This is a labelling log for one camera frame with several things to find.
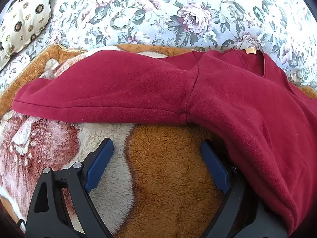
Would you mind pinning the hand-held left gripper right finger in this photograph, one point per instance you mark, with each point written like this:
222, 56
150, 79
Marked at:
216, 169

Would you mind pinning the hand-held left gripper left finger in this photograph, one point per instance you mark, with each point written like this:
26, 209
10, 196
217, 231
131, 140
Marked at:
98, 169

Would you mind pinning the dark red fleece sweater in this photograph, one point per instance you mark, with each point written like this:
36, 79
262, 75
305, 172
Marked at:
223, 109

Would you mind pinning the brown and cream fleece blanket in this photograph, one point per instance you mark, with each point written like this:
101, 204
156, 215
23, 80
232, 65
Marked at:
158, 178

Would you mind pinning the cream patterned pillow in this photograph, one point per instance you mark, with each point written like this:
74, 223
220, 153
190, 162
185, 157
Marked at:
23, 24

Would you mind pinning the floral bedsheet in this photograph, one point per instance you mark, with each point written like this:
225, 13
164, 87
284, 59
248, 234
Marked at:
158, 12

